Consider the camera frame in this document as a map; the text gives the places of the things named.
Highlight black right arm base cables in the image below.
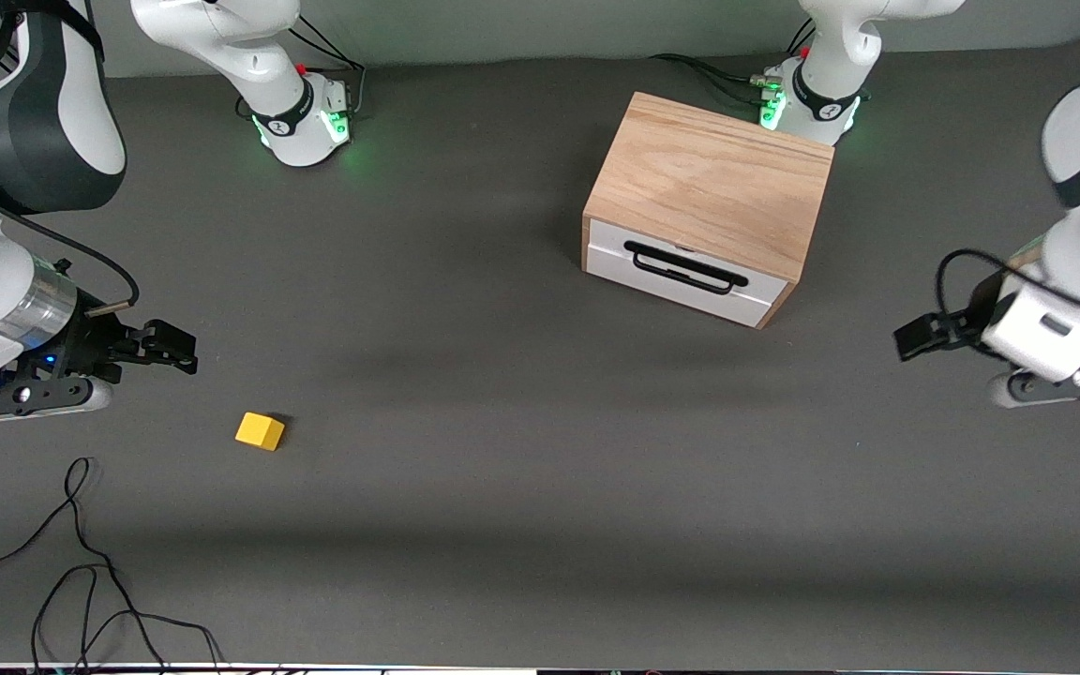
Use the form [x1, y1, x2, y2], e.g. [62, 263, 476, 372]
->
[238, 14, 368, 123]

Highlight dark grey table mat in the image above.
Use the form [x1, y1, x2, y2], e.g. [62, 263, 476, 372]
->
[0, 33, 1080, 671]

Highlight wooden drawer cabinet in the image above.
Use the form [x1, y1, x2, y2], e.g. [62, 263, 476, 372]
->
[581, 91, 835, 330]

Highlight thin black loose cable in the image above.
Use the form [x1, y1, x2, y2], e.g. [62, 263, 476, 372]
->
[31, 565, 227, 675]
[0, 457, 171, 675]

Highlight white drawer with black handle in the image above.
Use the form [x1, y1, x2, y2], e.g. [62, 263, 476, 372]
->
[587, 218, 789, 328]

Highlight black arm base cables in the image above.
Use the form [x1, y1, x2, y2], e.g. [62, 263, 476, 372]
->
[648, 53, 780, 106]
[238, 14, 368, 123]

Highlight yellow block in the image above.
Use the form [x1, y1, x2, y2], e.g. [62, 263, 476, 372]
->
[235, 412, 286, 453]

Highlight black left arm base cables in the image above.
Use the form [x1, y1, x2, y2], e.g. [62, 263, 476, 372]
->
[648, 53, 780, 106]

